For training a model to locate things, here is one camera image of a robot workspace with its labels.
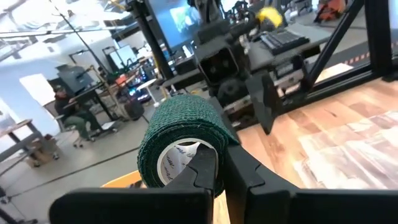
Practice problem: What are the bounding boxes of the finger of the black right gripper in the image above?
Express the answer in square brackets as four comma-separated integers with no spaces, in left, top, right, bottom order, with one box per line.
[208,96,240,144]
[245,72,282,135]

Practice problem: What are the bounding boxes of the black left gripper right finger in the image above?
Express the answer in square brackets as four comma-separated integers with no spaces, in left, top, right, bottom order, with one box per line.
[222,144,398,224]

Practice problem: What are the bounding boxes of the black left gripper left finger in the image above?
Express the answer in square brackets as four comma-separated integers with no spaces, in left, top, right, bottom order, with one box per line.
[49,143,218,224]

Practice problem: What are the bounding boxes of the clear plastic zip bag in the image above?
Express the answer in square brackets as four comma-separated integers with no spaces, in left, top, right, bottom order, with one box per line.
[294,110,398,190]

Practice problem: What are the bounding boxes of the yellow plastic bin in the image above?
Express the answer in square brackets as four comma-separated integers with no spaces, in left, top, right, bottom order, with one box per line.
[101,170,147,189]

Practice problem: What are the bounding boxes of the black desk keyboard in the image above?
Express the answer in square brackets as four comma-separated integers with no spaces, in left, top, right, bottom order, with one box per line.
[260,30,311,56]

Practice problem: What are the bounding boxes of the white round stool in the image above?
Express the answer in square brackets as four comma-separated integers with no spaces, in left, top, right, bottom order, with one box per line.
[136,78,161,108]

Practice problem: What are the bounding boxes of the large display screen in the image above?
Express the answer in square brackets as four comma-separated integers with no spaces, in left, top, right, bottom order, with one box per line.
[146,0,203,50]

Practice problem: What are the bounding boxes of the cardboard box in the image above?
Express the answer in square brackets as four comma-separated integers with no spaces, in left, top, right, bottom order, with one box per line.
[26,138,58,167]

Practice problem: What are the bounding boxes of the computer monitor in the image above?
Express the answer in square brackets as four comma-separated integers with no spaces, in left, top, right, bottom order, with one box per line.
[107,45,137,69]

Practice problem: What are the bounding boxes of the person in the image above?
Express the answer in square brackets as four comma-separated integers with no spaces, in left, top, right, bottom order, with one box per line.
[53,85,102,141]

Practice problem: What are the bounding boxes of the black desk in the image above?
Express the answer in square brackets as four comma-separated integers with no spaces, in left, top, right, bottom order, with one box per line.
[63,82,119,131]

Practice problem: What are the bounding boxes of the office chair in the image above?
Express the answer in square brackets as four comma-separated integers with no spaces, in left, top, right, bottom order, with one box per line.
[43,101,94,149]

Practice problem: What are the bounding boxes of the wheeled workbench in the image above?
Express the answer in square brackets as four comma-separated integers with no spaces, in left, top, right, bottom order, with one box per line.
[0,119,60,169]

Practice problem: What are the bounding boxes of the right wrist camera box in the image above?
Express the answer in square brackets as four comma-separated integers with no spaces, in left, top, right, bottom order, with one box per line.
[198,46,240,86]

